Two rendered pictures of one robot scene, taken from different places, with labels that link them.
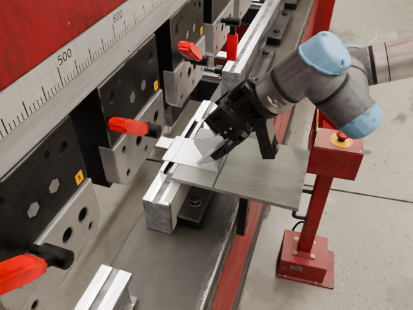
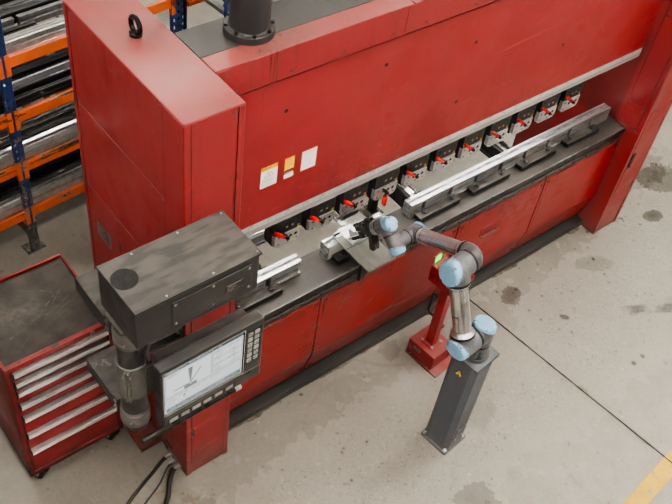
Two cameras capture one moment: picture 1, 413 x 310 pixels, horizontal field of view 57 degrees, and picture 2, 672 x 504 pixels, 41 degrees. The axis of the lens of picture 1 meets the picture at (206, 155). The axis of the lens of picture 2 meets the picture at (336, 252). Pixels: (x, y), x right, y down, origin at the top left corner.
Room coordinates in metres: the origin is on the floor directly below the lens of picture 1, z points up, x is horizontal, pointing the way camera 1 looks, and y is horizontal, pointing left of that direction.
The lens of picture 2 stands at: (-2.26, -1.32, 4.21)
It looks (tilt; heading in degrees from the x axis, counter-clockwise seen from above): 46 degrees down; 26
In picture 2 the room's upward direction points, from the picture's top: 10 degrees clockwise
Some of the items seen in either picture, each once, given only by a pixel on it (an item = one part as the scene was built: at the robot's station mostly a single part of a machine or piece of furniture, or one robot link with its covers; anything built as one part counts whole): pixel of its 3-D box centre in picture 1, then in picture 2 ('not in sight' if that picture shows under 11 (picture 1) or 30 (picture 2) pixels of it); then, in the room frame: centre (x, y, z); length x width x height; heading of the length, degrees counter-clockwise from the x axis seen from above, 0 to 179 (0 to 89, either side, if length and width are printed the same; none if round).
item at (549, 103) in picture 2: not in sight; (543, 104); (1.95, -0.38, 1.26); 0.15 x 0.09 x 0.17; 161
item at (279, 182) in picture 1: (243, 165); (365, 248); (0.60, -0.08, 1.00); 0.26 x 0.18 x 0.01; 71
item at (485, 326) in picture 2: not in sight; (481, 330); (0.55, -0.78, 0.94); 0.13 x 0.12 x 0.14; 166
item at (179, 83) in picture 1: (168, 46); (349, 194); (0.63, 0.07, 1.26); 0.15 x 0.09 x 0.17; 161
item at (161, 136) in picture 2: not in sight; (158, 264); (-0.22, 0.54, 1.15); 0.85 x 0.25 x 2.30; 71
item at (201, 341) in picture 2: not in sight; (205, 363); (-0.67, -0.08, 1.42); 0.45 x 0.12 x 0.36; 162
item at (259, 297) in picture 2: not in sight; (254, 300); (0.06, 0.20, 0.89); 0.30 x 0.05 x 0.03; 161
